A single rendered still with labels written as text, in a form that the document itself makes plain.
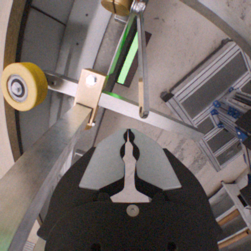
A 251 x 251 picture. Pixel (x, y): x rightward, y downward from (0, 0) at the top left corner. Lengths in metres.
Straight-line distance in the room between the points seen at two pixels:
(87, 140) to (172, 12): 1.13
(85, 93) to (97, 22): 0.29
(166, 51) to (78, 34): 0.80
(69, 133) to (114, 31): 0.30
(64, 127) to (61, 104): 0.36
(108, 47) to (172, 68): 0.84
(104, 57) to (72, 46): 0.16
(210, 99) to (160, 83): 0.46
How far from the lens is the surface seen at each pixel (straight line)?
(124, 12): 0.24
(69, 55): 0.49
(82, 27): 0.49
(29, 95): 0.22
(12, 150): 0.36
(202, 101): 1.09
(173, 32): 1.17
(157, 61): 1.10
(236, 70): 1.26
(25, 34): 0.37
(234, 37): 0.32
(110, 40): 0.37
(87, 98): 0.25
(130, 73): 0.36
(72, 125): 0.19
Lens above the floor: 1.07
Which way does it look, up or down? 62 degrees down
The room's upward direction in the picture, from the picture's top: 180 degrees clockwise
